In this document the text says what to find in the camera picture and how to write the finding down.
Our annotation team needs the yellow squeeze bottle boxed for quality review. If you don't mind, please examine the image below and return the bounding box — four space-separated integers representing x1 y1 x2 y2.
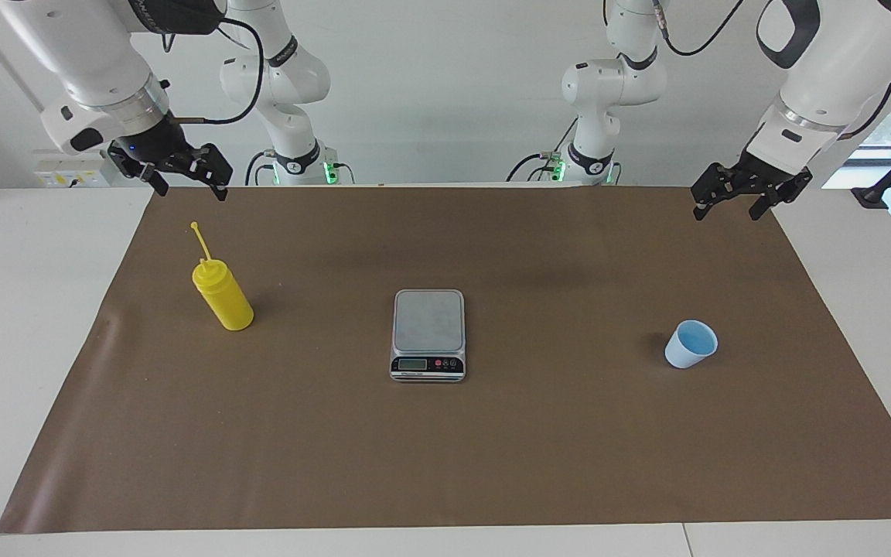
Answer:
190 222 254 332

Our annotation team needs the black left arm base cable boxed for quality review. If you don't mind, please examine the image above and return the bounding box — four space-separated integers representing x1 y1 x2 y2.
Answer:
507 152 562 183

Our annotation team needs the black right arm base cable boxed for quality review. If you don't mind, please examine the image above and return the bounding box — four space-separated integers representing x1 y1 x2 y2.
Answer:
244 151 276 186

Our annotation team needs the black arm base cable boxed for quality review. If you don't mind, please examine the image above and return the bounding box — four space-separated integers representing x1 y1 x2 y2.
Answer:
244 151 276 186
507 152 562 183

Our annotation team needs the brown paper table mat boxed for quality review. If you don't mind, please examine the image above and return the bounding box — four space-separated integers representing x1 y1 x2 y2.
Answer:
0 184 891 535

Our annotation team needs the silver digital kitchen scale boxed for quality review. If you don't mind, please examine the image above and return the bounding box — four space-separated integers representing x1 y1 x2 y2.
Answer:
390 289 466 383

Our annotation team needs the white wall socket box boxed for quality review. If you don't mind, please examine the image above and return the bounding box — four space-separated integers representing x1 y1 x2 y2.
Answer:
33 153 110 188

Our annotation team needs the light blue plastic cup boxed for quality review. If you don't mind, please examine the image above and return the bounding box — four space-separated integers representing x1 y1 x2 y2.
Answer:
664 320 719 370

